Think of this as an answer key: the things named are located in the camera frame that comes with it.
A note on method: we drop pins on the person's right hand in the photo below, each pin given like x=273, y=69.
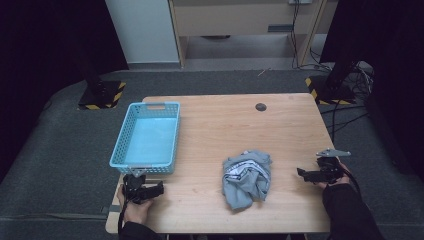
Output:
x=343, y=180

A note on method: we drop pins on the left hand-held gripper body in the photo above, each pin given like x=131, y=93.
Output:
x=135, y=186

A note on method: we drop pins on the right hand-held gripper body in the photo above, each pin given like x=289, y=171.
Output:
x=330, y=166

